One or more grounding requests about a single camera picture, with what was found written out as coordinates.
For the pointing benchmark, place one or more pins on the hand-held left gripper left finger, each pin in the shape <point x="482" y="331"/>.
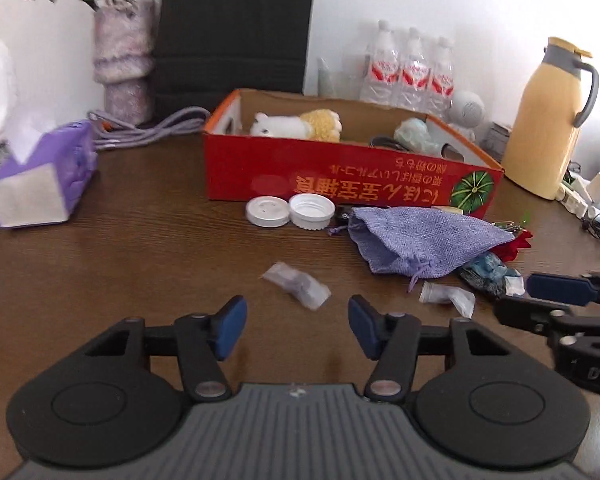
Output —
<point x="230" y="327"/>

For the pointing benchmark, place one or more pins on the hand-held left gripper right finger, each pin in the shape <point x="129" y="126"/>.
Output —
<point x="362" y="327"/>

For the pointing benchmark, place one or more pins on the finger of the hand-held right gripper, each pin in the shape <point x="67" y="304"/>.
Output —
<point x="560" y="288"/>
<point x="530" y="312"/>

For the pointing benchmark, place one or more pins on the white wrapper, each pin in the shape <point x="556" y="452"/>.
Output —
<point x="514" y="286"/>

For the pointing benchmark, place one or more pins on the dark blue wrapper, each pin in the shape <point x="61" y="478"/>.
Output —
<point x="485" y="272"/>

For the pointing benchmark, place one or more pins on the red fabric flower hair clip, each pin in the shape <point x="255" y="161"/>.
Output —
<point x="517" y="245"/>

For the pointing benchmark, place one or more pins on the small clear plastic packet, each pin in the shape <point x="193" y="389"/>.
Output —
<point x="297" y="286"/>
<point x="447" y="297"/>

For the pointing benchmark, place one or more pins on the white lid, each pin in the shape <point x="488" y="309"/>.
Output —
<point x="267" y="211"/>

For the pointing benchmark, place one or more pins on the white screw cap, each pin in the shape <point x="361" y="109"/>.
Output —
<point x="311" y="211"/>

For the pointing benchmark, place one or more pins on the red cardboard box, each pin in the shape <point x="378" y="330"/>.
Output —
<point x="280" y="170"/>

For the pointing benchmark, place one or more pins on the pale green plastic bag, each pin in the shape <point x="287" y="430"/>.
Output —
<point x="415" y="132"/>

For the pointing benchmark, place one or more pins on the white and yellow plush toy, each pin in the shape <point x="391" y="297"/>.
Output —
<point x="290" y="125"/>

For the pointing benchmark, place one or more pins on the white power strip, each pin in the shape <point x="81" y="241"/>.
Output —
<point x="577" y="200"/>

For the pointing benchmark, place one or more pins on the yellow thermos jug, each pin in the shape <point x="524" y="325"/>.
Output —
<point x="545" y="130"/>

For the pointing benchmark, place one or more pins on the small grey box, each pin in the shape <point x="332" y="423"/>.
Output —
<point x="500" y="140"/>

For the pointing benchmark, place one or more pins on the white robot-shaped speaker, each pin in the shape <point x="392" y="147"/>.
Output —
<point x="467" y="112"/>

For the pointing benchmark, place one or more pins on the purple tissue box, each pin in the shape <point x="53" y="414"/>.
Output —
<point x="55" y="175"/>

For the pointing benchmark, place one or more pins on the clear water bottle red label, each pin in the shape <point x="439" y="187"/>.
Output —
<point x="414" y="72"/>
<point x="441" y="80"/>
<point x="382" y="67"/>

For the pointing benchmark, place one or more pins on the clear glass cup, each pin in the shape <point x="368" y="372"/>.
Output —
<point x="335" y="80"/>

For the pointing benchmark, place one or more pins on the mottled purple vase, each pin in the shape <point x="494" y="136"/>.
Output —
<point x="122" y="65"/>

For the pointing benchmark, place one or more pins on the black paper bag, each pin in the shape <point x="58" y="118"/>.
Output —
<point x="230" y="35"/>

